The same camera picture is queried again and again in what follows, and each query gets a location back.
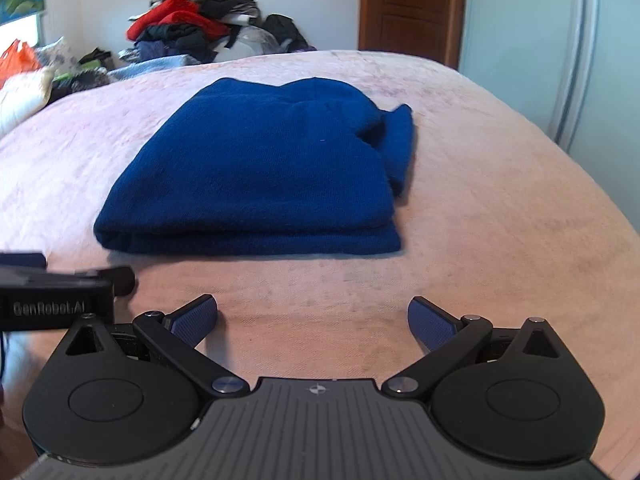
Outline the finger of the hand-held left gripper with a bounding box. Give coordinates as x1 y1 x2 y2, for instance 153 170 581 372
75 266 137 297
0 252 48 269

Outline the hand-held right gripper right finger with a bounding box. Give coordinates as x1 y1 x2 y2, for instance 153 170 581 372
381 296 576 402

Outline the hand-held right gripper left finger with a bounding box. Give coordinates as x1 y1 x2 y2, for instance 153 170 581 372
65 294 251 401

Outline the blue beaded sweater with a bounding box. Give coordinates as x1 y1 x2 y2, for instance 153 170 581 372
93 76 416 256

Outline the pile of clothes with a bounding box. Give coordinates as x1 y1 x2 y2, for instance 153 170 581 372
117 0 262 62

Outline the pink bed blanket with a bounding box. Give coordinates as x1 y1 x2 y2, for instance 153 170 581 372
0 50 640 461

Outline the dark patterned cloth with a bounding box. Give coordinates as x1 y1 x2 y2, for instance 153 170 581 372
49 67 112 105

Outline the orange plastic bag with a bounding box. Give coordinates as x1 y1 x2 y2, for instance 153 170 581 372
0 39 42 87

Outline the floral pillow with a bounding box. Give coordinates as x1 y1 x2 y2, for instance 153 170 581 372
34 36 82 77

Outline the light blue knitted blanket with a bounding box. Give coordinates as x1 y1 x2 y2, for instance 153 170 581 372
107 55 202 82

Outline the window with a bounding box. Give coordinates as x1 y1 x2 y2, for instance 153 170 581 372
0 12 45 56

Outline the clear plastic bag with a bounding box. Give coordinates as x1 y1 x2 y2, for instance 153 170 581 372
234 27 282 57

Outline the black bag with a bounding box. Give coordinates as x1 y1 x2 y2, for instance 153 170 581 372
262 14 309 54

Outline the brown wooden door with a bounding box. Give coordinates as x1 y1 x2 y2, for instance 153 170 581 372
358 0 467 69

